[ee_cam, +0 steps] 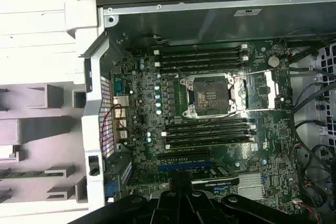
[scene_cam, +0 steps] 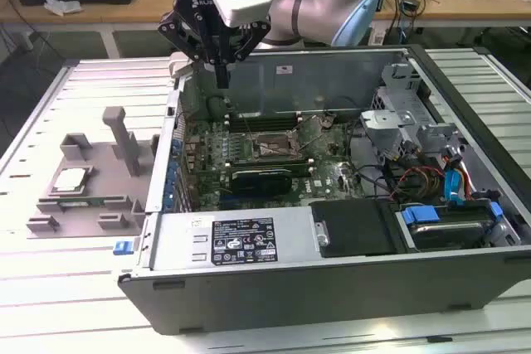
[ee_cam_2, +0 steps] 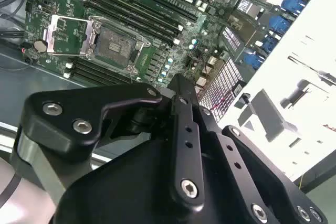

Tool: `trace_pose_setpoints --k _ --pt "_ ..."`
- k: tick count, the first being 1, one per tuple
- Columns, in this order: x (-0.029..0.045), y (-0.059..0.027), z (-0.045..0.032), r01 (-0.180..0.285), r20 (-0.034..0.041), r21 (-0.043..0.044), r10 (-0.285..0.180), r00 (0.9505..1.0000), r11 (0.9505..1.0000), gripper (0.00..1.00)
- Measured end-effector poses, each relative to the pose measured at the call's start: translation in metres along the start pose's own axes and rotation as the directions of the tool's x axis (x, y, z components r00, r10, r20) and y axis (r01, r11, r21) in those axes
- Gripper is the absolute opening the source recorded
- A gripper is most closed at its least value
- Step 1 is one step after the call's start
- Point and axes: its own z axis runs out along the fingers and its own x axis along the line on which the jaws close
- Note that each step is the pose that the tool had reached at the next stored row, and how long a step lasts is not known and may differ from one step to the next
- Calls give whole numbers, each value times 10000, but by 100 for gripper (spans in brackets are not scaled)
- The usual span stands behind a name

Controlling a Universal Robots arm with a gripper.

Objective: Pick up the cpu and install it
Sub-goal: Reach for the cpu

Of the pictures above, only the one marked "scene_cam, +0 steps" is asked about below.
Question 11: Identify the grey case release latch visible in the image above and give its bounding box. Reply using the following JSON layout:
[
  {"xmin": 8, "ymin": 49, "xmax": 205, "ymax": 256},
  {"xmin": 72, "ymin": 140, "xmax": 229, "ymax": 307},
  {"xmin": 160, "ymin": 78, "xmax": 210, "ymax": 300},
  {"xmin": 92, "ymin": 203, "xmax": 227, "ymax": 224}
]
[{"xmin": 168, "ymin": 51, "xmax": 200, "ymax": 78}]

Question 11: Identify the black RAM slot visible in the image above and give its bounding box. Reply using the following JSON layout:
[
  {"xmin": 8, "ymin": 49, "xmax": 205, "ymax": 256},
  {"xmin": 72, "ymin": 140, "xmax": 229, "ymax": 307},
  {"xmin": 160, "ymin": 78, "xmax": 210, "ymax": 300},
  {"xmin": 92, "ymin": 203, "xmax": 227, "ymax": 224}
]
[
  {"xmin": 227, "ymin": 124, "xmax": 301, "ymax": 133},
  {"xmin": 229, "ymin": 156, "xmax": 312, "ymax": 164},
  {"xmin": 227, "ymin": 116, "xmax": 300, "ymax": 124},
  {"xmin": 226, "ymin": 162, "xmax": 315, "ymax": 172},
  {"xmin": 227, "ymin": 120, "xmax": 300, "ymax": 129},
  {"xmin": 227, "ymin": 112, "xmax": 300, "ymax": 120}
]

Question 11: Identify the silver power supply unit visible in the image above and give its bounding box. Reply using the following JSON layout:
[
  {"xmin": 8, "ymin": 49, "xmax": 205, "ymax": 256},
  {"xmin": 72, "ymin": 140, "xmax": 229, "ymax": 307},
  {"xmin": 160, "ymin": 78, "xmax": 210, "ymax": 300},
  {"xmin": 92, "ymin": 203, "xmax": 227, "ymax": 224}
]
[{"xmin": 144, "ymin": 206, "xmax": 324, "ymax": 274}]

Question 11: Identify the crumpled white paper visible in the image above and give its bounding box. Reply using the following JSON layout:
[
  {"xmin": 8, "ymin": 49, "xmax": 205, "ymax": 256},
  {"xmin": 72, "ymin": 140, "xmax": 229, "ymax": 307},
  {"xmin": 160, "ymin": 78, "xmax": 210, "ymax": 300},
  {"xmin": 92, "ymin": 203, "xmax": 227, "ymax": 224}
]
[{"xmin": 43, "ymin": 0, "xmax": 83, "ymax": 18}]

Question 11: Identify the metal socket cover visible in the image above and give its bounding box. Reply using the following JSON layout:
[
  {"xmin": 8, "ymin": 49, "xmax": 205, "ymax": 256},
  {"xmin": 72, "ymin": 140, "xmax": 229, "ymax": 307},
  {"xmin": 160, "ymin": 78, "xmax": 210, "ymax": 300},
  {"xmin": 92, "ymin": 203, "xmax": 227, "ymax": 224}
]
[{"xmin": 286, "ymin": 124, "xmax": 303, "ymax": 155}]

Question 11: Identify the green motherboard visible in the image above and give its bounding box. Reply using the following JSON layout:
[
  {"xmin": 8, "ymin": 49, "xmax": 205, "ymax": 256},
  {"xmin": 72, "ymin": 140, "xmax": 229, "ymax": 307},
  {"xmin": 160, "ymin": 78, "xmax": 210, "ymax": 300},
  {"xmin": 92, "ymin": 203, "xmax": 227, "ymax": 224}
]
[{"xmin": 181, "ymin": 114, "xmax": 368, "ymax": 212}]

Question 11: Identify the black graphics card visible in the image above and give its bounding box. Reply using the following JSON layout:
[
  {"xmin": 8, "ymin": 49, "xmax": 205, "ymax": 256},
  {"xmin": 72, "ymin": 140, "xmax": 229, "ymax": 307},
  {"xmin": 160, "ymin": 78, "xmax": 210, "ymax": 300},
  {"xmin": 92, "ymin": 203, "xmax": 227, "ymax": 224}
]
[{"xmin": 229, "ymin": 167, "xmax": 295, "ymax": 207}]

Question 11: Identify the red yellow wire bundle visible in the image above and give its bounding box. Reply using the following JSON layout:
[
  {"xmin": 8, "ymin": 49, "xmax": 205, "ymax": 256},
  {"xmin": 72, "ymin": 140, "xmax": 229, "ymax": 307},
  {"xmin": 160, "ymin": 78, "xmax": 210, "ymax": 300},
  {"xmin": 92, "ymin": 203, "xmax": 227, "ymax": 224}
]
[{"xmin": 396, "ymin": 165, "xmax": 448, "ymax": 202}]

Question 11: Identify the long wooden desk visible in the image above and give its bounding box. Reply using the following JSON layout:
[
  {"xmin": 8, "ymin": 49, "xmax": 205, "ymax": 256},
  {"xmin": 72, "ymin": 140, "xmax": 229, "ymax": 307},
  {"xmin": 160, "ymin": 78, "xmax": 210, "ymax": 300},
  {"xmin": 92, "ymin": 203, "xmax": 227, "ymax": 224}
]
[{"xmin": 0, "ymin": 0, "xmax": 531, "ymax": 61}]

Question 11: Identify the green RAM stick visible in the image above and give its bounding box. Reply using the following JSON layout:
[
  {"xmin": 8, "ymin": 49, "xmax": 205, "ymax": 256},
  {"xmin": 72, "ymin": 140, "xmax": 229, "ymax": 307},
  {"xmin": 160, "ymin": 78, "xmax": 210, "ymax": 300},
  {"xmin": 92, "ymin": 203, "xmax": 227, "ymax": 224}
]
[{"xmin": 56, "ymin": 197, "xmax": 105, "ymax": 209}]

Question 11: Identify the CPU socket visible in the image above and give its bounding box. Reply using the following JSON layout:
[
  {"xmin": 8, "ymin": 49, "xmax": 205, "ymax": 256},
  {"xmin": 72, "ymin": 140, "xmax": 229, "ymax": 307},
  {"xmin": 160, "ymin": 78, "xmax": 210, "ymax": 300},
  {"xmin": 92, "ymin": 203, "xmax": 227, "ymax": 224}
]
[{"xmin": 251, "ymin": 131, "xmax": 300, "ymax": 161}]

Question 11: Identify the blue flat data wire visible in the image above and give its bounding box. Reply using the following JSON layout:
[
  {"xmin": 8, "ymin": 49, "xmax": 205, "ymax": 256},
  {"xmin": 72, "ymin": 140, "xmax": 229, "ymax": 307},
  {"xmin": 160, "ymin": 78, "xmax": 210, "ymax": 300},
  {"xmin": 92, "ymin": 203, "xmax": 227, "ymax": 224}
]
[{"xmin": 444, "ymin": 162, "xmax": 472, "ymax": 208}]

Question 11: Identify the grey plastic parts rack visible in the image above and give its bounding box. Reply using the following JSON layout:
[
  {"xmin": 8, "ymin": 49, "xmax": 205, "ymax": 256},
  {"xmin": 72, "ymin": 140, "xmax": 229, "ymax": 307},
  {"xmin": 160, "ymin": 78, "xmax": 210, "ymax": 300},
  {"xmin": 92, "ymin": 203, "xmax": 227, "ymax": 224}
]
[{"xmin": 24, "ymin": 105, "xmax": 161, "ymax": 240}]

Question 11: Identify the silver CPU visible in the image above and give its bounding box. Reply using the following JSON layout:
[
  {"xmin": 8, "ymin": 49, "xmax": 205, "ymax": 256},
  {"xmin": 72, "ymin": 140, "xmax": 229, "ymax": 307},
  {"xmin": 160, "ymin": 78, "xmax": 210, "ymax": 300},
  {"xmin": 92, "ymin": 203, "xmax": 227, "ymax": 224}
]
[{"xmin": 52, "ymin": 167, "xmax": 91, "ymax": 192}]

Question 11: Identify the silver metal disk bay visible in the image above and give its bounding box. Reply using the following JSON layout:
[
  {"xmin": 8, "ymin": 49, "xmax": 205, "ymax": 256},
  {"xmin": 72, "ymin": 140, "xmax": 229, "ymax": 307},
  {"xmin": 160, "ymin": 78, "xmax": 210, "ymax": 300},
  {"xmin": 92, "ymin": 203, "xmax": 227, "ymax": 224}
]
[{"xmin": 358, "ymin": 61, "xmax": 470, "ymax": 156}]

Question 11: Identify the black office chair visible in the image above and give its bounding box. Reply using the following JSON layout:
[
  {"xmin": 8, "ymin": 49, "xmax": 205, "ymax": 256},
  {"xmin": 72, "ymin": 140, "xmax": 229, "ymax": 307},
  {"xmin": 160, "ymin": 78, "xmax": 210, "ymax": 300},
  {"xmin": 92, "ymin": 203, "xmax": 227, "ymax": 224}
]
[{"xmin": 472, "ymin": 24, "xmax": 531, "ymax": 67}]

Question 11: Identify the black plastic drive cover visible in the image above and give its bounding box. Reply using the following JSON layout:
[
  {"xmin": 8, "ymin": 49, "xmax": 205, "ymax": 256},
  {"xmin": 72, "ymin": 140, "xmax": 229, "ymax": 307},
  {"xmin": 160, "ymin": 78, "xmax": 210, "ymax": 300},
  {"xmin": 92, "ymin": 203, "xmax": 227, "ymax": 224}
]
[{"xmin": 309, "ymin": 199, "xmax": 402, "ymax": 259}]

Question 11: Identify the open black PC case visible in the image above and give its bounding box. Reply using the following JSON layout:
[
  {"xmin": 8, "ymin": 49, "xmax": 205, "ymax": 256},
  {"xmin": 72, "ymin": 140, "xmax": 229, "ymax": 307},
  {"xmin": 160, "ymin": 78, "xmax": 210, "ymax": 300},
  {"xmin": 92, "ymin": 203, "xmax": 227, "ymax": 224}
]
[{"xmin": 117, "ymin": 44, "xmax": 531, "ymax": 337}]

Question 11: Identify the hard disk in blue carrier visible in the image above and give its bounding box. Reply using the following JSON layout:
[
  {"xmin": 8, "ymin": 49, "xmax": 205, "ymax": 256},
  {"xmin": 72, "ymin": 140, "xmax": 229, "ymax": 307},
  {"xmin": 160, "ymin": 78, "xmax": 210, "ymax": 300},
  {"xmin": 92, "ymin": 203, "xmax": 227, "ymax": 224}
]
[{"xmin": 400, "ymin": 201, "xmax": 505, "ymax": 252}]

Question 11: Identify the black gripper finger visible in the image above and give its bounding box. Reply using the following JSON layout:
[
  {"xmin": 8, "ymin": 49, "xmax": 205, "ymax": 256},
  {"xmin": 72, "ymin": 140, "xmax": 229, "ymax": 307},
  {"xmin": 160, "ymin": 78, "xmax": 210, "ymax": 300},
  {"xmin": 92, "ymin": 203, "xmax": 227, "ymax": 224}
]
[
  {"xmin": 157, "ymin": 11, "xmax": 224, "ymax": 90},
  {"xmin": 222, "ymin": 21, "xmax": 272, "ymax": 90}
]

